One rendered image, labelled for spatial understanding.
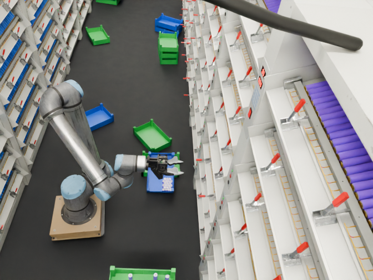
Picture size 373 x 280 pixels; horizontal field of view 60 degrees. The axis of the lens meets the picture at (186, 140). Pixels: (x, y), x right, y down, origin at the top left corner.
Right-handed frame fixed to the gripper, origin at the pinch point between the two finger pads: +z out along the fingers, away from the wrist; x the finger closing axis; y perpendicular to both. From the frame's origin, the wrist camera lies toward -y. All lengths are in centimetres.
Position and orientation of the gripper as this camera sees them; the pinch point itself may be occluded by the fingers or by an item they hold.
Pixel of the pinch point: (181, 168)
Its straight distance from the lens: 183.0
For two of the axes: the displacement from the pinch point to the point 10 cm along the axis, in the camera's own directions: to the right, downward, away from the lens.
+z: 9.9, 0.6, 1.2
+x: -0.4, -7.2, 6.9
